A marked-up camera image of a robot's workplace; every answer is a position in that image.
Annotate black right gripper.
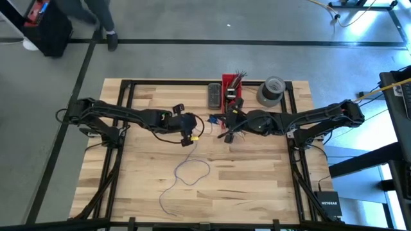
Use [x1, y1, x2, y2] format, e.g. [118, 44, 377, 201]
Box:
[209, 98, 250, 144]

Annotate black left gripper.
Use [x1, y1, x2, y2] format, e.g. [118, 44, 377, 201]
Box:
[170, 103, 198, 148]

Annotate long blue cord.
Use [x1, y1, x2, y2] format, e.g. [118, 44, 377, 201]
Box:
[159, 114, 221, 216]

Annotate grey plastic case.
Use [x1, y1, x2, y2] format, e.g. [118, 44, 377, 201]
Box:
[207, 82, 222, 110]

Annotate red plastic bin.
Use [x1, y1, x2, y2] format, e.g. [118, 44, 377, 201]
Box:
[221, 73, 244, 130]

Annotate grey tape roll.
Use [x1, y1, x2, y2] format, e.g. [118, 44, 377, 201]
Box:
[256, 82, 284, 108]

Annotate person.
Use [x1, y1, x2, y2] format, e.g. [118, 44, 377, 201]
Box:
[53, 0, 119, 52]

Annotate white stand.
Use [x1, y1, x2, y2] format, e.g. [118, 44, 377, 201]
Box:
[0, 0, 40, 51]

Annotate black floor stand base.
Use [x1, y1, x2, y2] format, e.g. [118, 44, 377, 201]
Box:
[328, 0, 401, 10]

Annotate black metal table frame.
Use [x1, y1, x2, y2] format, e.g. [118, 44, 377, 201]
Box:
[0, 79, 411, 231]

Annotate black Netgear switch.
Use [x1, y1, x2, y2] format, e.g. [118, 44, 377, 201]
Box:
[313, 191, 344, 218]

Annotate yellow cable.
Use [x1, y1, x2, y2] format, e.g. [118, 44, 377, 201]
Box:
[306, 0, 380, 29]
[349, 80, 411, 105]

